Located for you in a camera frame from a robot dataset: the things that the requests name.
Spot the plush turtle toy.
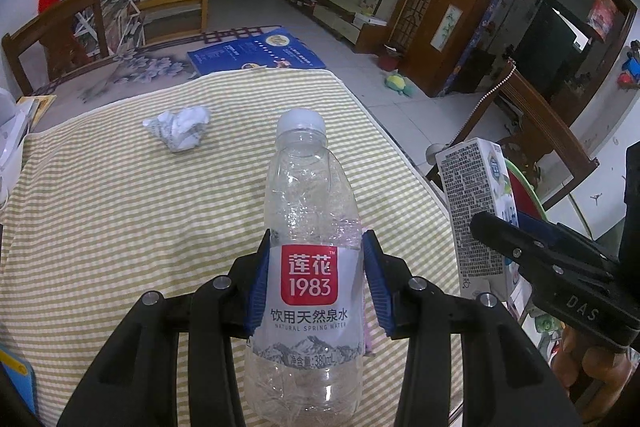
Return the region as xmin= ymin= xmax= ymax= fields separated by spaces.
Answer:
xmin=384 ymin=71 xmax=419 ymax=99

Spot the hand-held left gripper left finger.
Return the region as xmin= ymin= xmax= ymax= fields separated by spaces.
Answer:
xmin=57 ymin=229 xmax=273 ymax=427

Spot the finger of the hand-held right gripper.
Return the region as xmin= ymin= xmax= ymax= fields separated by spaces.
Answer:
xmin=515 ymin=209 xmax=608 ymax=260
xmin=470 ymin=212 xmax=617 ymax=289

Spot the yellow wooden bench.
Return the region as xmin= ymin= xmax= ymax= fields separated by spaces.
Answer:
xmin=137 ymin=0 xmax=210 ymax=44

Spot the crumpled white paper ball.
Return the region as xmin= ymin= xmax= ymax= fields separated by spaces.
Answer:
xmin=142 ymin=106 xmax=211 ymax=152

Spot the yellow book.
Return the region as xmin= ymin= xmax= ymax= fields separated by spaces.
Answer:
xmin=17 ymin=94 xmax=59 ymax=134

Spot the clear plastic water bottle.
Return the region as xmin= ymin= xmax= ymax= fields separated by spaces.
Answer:
xmin=243 ymin=108 xmax=368 ymax=425

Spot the green plastic toy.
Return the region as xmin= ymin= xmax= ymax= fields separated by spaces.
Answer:
xmin=532 ymin=309 xmax=564 ymax=344

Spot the plain wooden chair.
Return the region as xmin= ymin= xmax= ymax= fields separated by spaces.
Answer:
xmin=2 ymin=0 xmax=113 ymax=96

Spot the blue and red toy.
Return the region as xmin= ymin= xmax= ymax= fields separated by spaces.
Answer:
xmin=617 ymin=42 xmax=640 ymax=88

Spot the red bin with green rim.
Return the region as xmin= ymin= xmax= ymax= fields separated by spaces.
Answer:
xmin=504 ymin=157 xmax=546 ymax=228

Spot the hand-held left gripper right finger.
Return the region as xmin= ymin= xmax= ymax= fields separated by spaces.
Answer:
xmin=361 ymin=229 xmax=583 ymax=427

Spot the white book rack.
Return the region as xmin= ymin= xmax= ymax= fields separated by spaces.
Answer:
xmin=75 ymin=0 xmax=147 ymax=58

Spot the red paper lantern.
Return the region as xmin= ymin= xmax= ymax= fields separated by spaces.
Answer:
xmin=587 ymin=0 xmax=619 ymax=40

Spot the carved wooden chair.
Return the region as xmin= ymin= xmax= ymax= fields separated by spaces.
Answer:
xmin=425 ymin=57 xmax=601 ymax=212

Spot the blue patterned door curtain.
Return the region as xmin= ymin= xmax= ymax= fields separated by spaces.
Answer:
xmin=447 ymin=0 xmax=517 ymax=94

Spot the wooden television cabinet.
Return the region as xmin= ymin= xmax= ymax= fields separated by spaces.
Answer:
xmin=290 ymin=0 xmax=389 ymax=52

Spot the person's right hand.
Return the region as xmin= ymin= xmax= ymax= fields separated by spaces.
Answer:
xmin=555 ymin=322 xmax=633 ymax=405

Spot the short bamboo scroll picture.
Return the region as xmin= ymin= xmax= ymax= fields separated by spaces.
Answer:
xmin=435 ymin=4 xmax=461 ymax=50

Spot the yellow checked tablecloth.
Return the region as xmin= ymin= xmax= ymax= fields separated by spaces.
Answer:
xmin=0 ymin=68 xmax=481 ymax=427

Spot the white milk carton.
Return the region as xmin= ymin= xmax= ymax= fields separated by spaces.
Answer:
xmin=435 ymin=138 xmax=521 ymax=303

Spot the white bead string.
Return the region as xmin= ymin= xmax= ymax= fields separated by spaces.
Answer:
xmin=450 ymin=58 xmax=516 ymax=148

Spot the round white floor base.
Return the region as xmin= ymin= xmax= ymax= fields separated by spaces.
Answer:
xmin=426 ymin=143 xmax=453 ymax=166

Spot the small red waste bin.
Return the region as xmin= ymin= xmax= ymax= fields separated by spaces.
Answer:
xmin=377 ymin=44 xmax=406 ymax=70

